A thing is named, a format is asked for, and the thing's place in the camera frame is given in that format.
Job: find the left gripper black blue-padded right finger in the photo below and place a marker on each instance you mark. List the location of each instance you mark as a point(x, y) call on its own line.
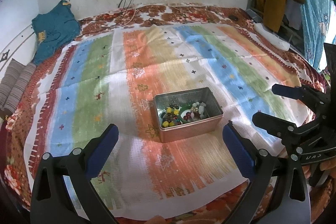
point(289, 202)

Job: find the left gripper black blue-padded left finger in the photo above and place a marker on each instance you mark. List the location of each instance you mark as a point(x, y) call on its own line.
point(50, 200)

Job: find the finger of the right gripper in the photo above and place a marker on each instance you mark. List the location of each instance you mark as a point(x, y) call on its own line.
point(279, 127)
point(295, 93)

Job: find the green jade bangle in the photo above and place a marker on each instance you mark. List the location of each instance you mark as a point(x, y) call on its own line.
point(187, 115)

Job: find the metal tin box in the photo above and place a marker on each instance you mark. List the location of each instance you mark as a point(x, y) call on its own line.
point(167, 107)

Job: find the person's right hand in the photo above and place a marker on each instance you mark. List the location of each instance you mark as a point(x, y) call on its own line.
point(327, 164)

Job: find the white power strip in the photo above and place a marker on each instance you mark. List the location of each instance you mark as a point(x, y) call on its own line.
point(276, 41)

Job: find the blue dotted hanging fabric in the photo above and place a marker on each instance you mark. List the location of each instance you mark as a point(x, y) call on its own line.
point(318, 18)

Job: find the black round object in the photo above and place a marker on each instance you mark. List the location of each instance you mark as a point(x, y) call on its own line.
point(233, 18)

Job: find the striped colourful woven cloth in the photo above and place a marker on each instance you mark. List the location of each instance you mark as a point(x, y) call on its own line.
point(169, 90)

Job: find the grey striped pillow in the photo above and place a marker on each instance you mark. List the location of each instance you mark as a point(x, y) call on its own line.
point(13, 85)

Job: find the teal knitted sweater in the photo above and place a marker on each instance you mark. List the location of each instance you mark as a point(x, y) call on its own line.
point(54, 30)

